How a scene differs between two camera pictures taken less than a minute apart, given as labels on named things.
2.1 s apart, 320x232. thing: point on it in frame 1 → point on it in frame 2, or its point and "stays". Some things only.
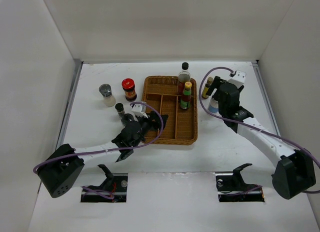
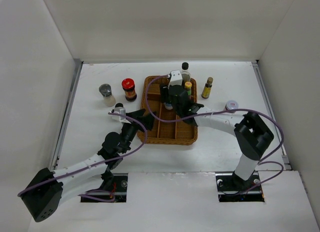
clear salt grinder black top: [105, 90] stays
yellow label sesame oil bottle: [204, 94] stays
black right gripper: [215, 84] → [164, 92]
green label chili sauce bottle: [185, 99] stays
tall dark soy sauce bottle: [184, 76] stays
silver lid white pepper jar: [213, 105] → [168, 106]
